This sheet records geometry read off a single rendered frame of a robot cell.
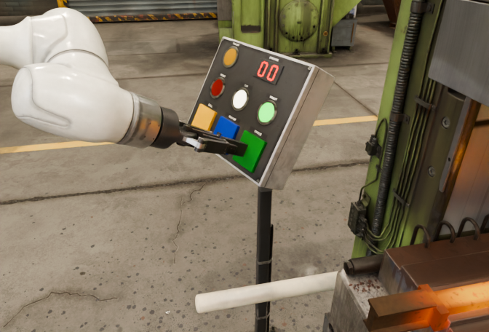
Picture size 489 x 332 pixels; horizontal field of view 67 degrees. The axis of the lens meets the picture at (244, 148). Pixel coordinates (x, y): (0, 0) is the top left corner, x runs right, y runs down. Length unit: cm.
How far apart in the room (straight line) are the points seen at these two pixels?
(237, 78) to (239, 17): 436
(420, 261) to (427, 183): 18
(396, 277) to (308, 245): 145
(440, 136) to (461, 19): 30
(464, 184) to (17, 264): 202
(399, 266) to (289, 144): 33
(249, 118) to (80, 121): 41
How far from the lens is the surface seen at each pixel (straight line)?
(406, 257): 67
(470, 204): 81
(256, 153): 81
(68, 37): 69
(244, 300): 101
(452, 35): 49
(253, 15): 535
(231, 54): 97
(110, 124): 60
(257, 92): 86
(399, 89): 79
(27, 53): 69
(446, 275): 65
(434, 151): 76
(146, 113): 63
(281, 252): 203
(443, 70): 50
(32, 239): 239
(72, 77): 59
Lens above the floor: 142
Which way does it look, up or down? 29 degrees down
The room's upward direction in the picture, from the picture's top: straight up
